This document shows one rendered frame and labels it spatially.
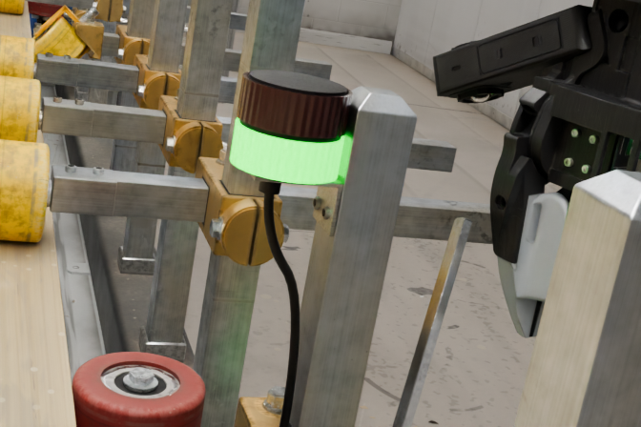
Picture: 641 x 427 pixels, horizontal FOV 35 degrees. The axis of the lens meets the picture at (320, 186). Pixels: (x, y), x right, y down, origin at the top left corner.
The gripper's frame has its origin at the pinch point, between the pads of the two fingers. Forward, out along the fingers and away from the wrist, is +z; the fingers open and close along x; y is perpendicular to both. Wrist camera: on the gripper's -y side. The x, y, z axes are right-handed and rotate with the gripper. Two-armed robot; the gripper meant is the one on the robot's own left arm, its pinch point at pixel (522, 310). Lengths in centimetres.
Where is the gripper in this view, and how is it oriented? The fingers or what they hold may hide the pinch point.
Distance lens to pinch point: 61.6
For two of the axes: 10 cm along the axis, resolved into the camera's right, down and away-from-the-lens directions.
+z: -1.7, 9.5, 2.6
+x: 7.9, -0.2, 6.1
